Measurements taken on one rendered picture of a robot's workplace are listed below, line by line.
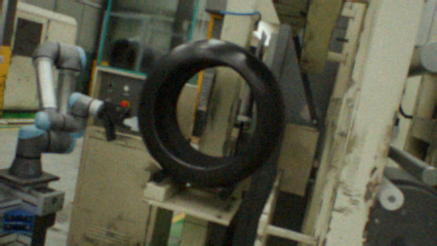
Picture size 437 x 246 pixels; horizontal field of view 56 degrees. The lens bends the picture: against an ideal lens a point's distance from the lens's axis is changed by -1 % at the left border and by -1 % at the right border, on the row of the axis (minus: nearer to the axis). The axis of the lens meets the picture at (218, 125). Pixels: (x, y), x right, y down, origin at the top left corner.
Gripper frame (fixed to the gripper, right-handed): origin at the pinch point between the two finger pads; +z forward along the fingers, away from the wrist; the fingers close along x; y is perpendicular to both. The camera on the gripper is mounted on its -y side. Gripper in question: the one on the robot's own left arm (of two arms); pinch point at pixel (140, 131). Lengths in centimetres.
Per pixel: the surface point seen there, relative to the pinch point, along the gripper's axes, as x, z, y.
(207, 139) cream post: 25.9, 23.7, 2.7
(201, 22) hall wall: 973, -282, 141
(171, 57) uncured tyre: -11.4, 6.5, 34.4
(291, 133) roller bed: 19, 60, 20
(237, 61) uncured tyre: -12, 32, 41
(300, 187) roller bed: 19, 72, -2
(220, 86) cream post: 25.8, 21.6, 28.7
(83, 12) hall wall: 935, -618, 62
